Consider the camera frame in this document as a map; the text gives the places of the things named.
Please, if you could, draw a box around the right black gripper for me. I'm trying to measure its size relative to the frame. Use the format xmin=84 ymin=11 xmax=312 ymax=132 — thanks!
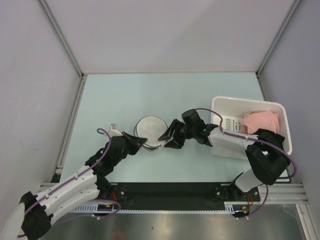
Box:
xmin=158 ymin=119 xmax=196 ymax=150

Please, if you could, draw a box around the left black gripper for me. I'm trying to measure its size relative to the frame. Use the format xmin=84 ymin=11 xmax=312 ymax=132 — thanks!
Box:
xmin=112 ymin=131 xmax=147 ymax=166

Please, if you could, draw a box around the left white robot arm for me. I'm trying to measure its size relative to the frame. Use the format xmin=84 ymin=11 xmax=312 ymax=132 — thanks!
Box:
xmin=20 ymin=132 xmax=147 ymax=240

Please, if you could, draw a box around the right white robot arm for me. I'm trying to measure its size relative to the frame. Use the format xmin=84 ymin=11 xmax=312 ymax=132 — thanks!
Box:
xmin=158 ymin=109 xmax=291 ymax=201

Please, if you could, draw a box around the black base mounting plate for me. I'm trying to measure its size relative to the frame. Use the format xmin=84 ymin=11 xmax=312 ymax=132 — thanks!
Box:
xmin=99 ymin=182 xmax=261 ymax=207

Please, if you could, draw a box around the white plastic basket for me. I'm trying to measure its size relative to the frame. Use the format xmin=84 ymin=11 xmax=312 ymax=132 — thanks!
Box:
xmin=210 ymin=96 xmax=293 ymax=155

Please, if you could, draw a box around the pink garment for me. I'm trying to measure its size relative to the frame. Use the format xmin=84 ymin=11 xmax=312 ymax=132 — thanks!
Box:
xmin=239 ymin=110 xmax=280 ymax=135

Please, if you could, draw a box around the black garment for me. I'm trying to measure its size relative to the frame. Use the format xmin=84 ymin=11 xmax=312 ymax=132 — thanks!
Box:
xmin=273 ymin=133 xmax=285 ymax=144

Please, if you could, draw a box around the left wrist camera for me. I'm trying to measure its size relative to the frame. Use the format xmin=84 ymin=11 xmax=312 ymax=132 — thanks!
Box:
xmin=108 ymin=123 xmax=123 ymax=138

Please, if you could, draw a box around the white slotted cable duct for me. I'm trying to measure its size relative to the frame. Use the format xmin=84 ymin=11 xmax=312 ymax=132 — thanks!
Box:
xmin=70 ymin=202 xmax=249 ymax=215

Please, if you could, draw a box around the left aluminium frame post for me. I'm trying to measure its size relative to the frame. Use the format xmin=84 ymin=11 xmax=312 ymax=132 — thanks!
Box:
xmin=36 ymin=0 xmax=84 ymax=78

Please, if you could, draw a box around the aluminium frame post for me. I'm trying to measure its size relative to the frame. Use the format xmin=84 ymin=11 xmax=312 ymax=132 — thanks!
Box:
xmin=36 ymin=0 xmax=84 ymax=78
xmin=256 ymin=0 xmax=303 ymax=76

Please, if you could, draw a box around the right aluminium frame post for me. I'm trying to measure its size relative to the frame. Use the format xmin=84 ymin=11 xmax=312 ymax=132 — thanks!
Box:
xmin=256 ymin=0 xmax=303 ymax=76

